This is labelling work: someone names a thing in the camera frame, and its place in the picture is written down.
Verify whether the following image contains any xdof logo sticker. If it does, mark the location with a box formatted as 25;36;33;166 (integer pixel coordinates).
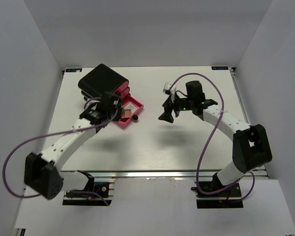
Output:
211;66;229;70
65;68;82;73

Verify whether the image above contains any pink eyeshadow palette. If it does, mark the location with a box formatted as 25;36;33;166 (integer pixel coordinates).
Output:
121;109;134;118

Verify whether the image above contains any pink bottom drawer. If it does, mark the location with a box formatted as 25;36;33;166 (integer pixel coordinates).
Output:
117;94;144;129

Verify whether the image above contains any left XDOF logo sticker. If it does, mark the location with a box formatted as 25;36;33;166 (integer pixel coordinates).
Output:
65;68;82;73

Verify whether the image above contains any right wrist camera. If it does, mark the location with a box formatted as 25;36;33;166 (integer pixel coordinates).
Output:
163;82;177;102

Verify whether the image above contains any right XDOF logo sticker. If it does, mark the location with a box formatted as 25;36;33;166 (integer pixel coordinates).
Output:
211;66;229;70

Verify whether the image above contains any aluminium table frame rail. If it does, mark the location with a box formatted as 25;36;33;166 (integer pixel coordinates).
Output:
230;67;272;174

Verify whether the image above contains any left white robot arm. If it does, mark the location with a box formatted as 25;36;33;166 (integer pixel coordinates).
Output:
24;92;122;200

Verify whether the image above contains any black pink drawer organizer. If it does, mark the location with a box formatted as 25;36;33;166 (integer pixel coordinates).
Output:
78;64;130;99

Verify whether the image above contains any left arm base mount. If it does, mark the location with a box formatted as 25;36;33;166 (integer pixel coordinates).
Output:
62;172;114;207

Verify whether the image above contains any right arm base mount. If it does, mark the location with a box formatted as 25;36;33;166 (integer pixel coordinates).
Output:
191;183;243;209

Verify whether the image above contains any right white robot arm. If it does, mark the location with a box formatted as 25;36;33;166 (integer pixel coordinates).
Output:
159;81;272;196

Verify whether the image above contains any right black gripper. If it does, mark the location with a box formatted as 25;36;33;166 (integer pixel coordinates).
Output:
158;92;193;123

